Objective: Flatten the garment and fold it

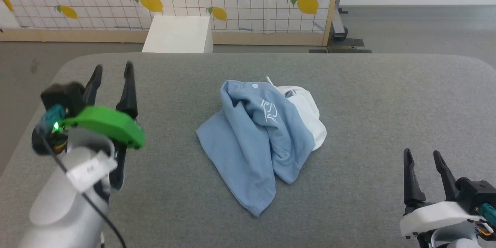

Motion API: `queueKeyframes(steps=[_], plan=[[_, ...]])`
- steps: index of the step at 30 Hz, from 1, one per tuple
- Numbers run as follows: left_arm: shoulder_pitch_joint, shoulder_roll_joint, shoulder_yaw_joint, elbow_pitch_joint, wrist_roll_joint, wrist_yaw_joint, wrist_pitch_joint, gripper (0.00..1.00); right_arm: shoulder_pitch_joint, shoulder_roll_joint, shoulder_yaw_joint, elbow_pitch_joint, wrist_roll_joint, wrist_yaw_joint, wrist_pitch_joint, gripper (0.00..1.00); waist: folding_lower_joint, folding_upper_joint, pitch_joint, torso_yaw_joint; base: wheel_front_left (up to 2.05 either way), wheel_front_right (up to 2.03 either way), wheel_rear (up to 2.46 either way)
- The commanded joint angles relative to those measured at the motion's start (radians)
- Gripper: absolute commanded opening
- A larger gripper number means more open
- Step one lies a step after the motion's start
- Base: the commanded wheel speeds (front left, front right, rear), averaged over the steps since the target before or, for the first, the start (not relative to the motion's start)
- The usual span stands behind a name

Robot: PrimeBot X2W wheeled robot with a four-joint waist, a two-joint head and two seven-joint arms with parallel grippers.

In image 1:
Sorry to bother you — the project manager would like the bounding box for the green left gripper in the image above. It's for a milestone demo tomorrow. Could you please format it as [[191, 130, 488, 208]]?
[[61, 61, 146, 193]]

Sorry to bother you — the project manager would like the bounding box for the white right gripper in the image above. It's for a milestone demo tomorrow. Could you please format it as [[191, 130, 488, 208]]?
[[399, 148, 486, 239]]

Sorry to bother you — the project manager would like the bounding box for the blue and white garment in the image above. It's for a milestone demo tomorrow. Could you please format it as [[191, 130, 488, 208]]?
[[196, 77, 327, 218]]

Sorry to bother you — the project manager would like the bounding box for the white rectangular box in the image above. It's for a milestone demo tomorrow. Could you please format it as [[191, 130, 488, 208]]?
[[141, 15, 214, 53]]

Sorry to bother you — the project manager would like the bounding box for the black flat floor plate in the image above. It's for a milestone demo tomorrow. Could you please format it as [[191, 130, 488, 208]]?
[[308, 45, 372, 54]]

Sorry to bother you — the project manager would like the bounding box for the black wheeled stand leg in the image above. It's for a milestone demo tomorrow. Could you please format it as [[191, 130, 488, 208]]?
[[332, 0, 365, 47]]

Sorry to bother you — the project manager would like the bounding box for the teal left cable connector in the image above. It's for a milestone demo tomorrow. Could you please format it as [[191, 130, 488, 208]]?
[[45, 104, 67, 129]]

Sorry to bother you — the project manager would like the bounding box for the teal cable connector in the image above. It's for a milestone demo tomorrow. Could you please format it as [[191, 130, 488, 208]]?
[[480, 203, 496, 222], [45, 104, 67, 129]]

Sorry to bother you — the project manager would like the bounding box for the teal right cable connector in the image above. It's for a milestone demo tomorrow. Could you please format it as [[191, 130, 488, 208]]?
[[480, 203, 496, 222]]

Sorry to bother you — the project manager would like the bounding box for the white labelled arm strap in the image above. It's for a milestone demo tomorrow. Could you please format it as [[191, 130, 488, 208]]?
[[66, 150, 118, 193]]

